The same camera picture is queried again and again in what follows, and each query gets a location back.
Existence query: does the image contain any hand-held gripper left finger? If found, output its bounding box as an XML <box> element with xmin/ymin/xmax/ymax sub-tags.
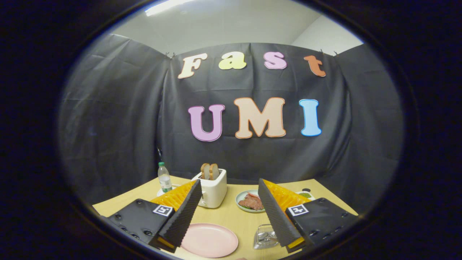
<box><xmin>107</xmin><ymin>179</ymin><xmax>203</xmax><ymax>254</ymax></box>

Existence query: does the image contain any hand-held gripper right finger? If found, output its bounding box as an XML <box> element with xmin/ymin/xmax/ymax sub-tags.
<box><xmin>258</xmin><ymin>179</ymin><xmax>361</xmax><ymax>253</ymax></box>

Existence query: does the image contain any brown meat steak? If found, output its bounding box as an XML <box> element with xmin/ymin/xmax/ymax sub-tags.
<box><xmin>238</xmin><ymin>195</ymin><xmax>264</xmax><ymax>211</ymax></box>

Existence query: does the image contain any white square coaster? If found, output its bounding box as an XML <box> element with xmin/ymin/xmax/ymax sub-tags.
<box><xmin>157</xmin><ymin>185</ymin><xmax>181</xmax><ymax>197</ymax></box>

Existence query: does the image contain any large pink round plate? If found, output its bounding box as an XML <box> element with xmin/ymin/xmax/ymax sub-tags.
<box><xmin>180</xmin><ymin>223</ymin><xmax>239</xmax><ymax>258</ymax></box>

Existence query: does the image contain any white divided seasoning dish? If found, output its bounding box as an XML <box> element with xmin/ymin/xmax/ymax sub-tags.
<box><xmin>296</xmin><ymin>188</ymin><xmax>315</xmax><ymax>201</ymax></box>

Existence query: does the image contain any pale green oval plate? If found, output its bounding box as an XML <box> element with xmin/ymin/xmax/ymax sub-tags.
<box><xmin>235</xmin><ymin>190</ymin><xmax>266</xmax><ymax>213</ymax></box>

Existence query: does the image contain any cream white toaster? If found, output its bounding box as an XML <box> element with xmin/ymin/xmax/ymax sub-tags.
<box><xmin>191</xmin><ymin>168</ymin><xmax>228</xmax><ymax>209</ymax></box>

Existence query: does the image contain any clear plastic water bottle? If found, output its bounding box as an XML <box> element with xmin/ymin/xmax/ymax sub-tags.
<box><xmin>158</xmin><ymin>162</ymin><xmax>173</xmax><ymax>193</ymax></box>

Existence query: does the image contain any metal wire cutlery basket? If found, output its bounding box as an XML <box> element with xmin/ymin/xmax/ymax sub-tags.
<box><xmin>253</xmin><ymin>224</ymin><xmax>282</xmax><ymax>250</ymax></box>

